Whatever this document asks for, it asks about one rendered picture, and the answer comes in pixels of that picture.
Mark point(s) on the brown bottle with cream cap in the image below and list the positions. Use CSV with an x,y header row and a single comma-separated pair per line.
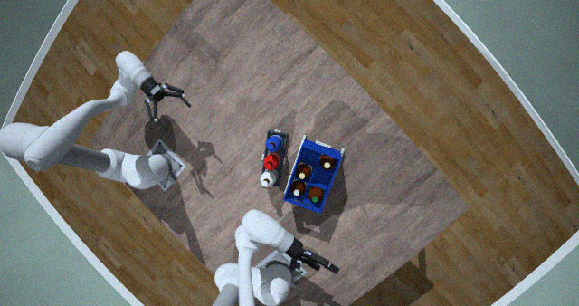
x,y
303,170

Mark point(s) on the brown bottle with white cap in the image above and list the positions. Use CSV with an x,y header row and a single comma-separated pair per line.
x,y
298,188
325,162

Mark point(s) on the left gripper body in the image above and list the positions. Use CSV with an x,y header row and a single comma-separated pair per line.
x,y
147,85

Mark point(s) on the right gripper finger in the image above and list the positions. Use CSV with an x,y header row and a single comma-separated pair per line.
x,y
311,264
320,260

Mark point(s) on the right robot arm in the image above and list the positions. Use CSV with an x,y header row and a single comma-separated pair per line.
x,y
270,284

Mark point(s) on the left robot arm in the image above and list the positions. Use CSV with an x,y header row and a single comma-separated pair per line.
x,y
46,146

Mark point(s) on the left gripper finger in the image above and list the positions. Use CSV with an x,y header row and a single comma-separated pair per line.
x,y
175,94
155,118

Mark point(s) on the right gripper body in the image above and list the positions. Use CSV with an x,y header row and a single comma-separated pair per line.
x,y
296,249

